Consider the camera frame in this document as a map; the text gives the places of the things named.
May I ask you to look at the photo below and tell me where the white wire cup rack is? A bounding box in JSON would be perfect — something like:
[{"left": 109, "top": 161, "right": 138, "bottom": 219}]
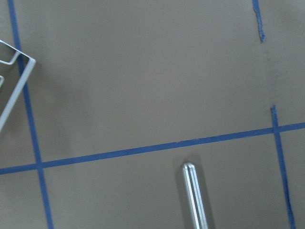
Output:
[{"left": 0, "top": 40, "right": 36, "bottom": 132}]

